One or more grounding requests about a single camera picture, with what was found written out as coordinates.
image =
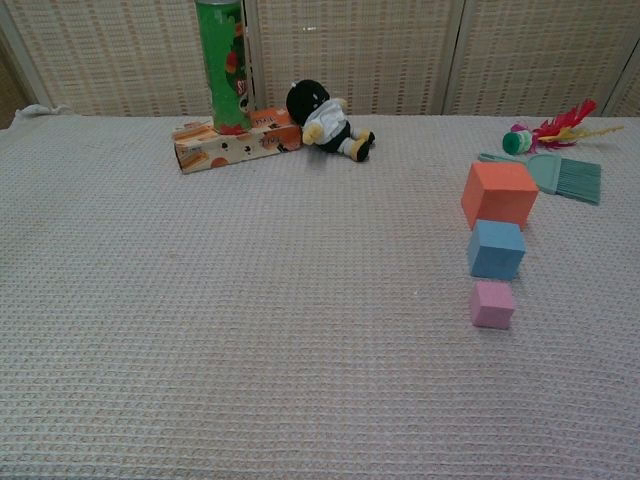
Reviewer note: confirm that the blue cube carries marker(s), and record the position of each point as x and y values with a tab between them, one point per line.
495	252

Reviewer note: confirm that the pink cube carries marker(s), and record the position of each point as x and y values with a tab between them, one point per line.
492	307

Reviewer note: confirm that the orange cube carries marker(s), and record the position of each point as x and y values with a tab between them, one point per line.
492	205

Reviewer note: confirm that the beige woven tablecloth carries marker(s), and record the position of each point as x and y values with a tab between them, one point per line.
250	325

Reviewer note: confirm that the black-headed plush doll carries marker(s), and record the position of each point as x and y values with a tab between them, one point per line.
327	122

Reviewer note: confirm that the orange snack box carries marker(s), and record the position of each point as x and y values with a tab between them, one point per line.
235	149

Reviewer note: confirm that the woven folding screen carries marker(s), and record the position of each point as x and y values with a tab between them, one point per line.
375	55

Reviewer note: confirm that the green chips can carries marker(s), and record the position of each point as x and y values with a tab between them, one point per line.
222	70

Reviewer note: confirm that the red feather shuttlecock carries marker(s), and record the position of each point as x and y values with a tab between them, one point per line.
517	141

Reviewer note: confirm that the teal mini dustpan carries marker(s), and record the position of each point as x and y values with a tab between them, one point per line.
544	172

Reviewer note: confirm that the teal mini brush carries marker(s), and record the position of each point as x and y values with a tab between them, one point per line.
580	182

